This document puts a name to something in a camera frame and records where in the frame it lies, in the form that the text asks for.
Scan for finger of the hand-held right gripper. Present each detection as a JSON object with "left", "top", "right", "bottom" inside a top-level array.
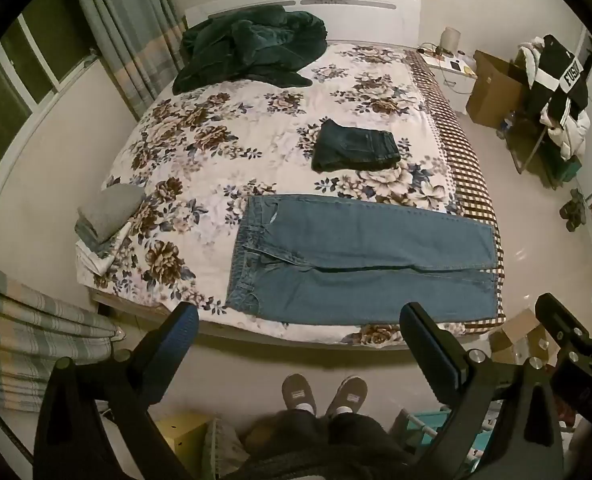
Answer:
[{"left": 534, "top": 292, "right": 590, "bottom": 357}]

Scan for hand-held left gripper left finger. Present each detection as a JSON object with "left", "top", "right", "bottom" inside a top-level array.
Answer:
[{"left": 32, "top": 304, "right": 200, "bottom": 480}]

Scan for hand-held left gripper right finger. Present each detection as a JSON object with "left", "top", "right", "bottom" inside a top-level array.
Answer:
[{"left": 399, "top": 302, "right": 565, "bottom": 480}]

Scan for light blue jeans pants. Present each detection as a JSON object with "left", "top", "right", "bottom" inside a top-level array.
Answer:
[{"left": 224, "top": 194, "right": 499, "bottom": 326}]

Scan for small cardboard box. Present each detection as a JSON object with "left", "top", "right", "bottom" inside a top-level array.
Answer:
[{"left": 488, "top": 307, "right": 559, "bottom": 367}]

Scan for teal rack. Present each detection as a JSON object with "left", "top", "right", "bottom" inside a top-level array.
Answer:
[{"left": 388, "top": 407, "right": 496, "bottom": 480}]

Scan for person's right shoe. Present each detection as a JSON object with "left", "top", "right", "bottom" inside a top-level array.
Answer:
[{"left": 326, "top": 375, "right": 369, "bottom": 418}]

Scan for person's shoe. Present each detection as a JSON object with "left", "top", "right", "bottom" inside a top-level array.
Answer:
[
  {"left": 326, "top": 375, "right": 369, "bottom": 418},
  {"left": 281, "top": 373, "right": 319, "bottom": 416}
]

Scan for pair of dark slippers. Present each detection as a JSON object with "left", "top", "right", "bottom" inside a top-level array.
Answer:
[{"left": 560, "top": 187, "right": 584, "bottom": 233}]

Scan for white folded cloth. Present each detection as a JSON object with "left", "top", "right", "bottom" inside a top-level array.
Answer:
[{"left": 76, "top": 220, "right": 142, "bottom": 277}]

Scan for yellow box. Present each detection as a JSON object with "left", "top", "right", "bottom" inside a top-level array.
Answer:
[{"left": 153, "top": 412, "right": 213, "bottom": 480}]

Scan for person's left shoe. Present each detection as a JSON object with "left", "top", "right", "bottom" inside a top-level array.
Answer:
[{"left": 281, "top": 373, "right": 319, "bottom": 416}]

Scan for stack of folded grey clothes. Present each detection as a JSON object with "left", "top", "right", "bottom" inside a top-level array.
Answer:
[{"left": 76, "top": 183, "right": 147, "bottom": 242}]

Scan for person's dark trouser legs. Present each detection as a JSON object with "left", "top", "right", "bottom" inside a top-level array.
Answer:
[{"left": 236, "top": 407, "right": 417, "bottom": 480}]

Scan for green striped curtain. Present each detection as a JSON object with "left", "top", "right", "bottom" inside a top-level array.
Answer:
[
  {"left": 68, "top": 0, "right": 187, "bottom": 121},
  {"left": 0, "top": 257, "right": 123, "bottom": 401}
]

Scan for chair with piled clothes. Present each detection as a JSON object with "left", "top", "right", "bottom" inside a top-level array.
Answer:
[{"left": 518, "top": 42, "right": 592, "bottom": 161}]

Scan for brown checked bed sheet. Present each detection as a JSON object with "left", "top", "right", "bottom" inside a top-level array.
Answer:
[{"left": 406, "top": 49, "right": 506, "bottom": 333}]

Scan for bed with floral sheet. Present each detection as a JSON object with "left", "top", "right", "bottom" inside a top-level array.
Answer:
[{"left": 76, "top": 40, "right": 506, "bottom": 348}]

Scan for folded dark jeans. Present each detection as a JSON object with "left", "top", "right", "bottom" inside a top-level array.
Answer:
[{"left": 311, "top": 119, "right": 401, "bottom": 173}]

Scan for black and white jacket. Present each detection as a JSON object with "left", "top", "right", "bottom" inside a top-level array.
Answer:
[{"left": 528, "top": 34, "right": 590, "bottom": 128}]

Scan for large cardboard box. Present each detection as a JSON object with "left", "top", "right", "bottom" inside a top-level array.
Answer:
[{"left": 466, "top": 50, "right": 532, "bottom": 128}]

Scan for white nightstand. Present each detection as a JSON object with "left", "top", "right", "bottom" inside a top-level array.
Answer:
[{"left": 420, "top": 50, "right": 478, "bottom": 115}]

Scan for dark green coat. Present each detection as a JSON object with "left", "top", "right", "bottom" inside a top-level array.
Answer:
[{"left": 172, "top": 5, "right": 328, "bottom": 95}]

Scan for window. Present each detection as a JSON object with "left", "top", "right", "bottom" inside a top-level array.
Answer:
[{"left": 0, "top": 0, "right": 99, "bottom": 191}]

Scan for white table lamp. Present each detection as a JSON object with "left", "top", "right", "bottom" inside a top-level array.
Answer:
[{"left": 438, "top": 27, "right": 461, "bottom": 56}]

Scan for white bed headboard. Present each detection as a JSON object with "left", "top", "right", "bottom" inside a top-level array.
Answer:
[{"left": 183, "top": 0, "right": 423, "bottom": 46}]

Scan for bed frame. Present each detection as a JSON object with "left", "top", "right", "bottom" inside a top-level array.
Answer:
[{"left": 92, "top": 287, "right": 496, "bottom": 352}]

